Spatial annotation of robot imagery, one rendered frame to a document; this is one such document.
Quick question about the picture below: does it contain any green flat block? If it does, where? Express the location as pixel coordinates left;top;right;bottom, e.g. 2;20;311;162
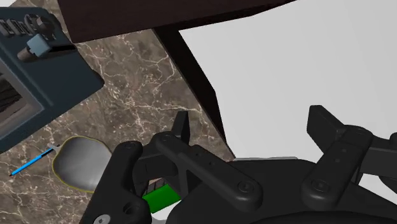
141;183;182;214

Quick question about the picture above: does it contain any dark blue kitchen appliance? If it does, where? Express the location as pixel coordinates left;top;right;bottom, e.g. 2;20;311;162
0;6;105;155

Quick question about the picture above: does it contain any grey bowl with yellow rim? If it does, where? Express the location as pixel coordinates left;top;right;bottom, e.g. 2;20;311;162
52;135;113;193

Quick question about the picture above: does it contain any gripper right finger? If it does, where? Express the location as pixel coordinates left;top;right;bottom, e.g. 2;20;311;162
300;104;397;213

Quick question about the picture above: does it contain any blue pen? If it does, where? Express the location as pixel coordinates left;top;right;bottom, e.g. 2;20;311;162
9;144;61;177

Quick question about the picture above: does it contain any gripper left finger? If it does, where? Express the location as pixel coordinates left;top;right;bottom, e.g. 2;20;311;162
79;109;265;224

